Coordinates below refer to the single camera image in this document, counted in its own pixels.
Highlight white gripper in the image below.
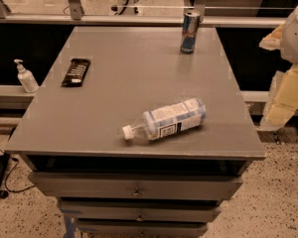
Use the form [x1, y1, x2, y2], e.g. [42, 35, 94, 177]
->
[259, 6, 298, 131]

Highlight red bull can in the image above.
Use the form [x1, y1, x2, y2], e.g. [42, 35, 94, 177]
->
[181, 9, 201, 54]

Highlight clear plastic water bottle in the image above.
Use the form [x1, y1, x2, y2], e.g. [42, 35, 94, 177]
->
[122, 98, 207, 141]

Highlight black snack bar wrapper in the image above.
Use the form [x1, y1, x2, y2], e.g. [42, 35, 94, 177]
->
[62, 59, 90, 87]

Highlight grey drawer cabinet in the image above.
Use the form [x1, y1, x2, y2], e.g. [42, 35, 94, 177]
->
[4, 26, 266, 238]

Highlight middle grey drawer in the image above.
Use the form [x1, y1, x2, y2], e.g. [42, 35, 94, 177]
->
[58, 200, 221, 222]

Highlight grey drawer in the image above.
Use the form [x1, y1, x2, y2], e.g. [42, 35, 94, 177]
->
[29, 172, 242, 200]
[58, 200, 221, 222]
[76, 220, 208, 237]

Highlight top grey drawer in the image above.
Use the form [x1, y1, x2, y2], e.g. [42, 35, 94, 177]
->
[29, 172, 242, 200]

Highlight white pump dispenser bottle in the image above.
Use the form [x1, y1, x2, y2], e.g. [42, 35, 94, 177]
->
[14, 59, 39, 93]

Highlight bottom grey drawer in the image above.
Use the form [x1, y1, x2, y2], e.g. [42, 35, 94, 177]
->
[76, 220, 208, 237]

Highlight black floor cable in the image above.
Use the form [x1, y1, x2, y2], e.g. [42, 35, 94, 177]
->
[0, 142, 36, 194]

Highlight metal railing frame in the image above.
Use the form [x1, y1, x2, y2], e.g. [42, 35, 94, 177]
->
[0, 0, 298, 28]

